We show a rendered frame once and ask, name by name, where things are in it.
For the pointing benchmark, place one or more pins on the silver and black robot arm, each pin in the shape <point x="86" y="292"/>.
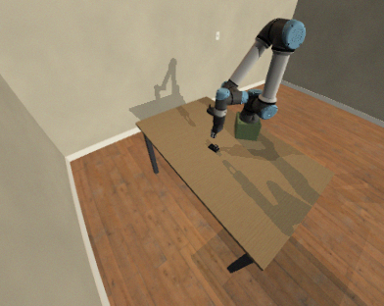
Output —
<point x="287" y="35"/>

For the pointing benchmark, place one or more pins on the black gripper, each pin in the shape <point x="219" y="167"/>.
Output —
<point x="219" y="117"/>

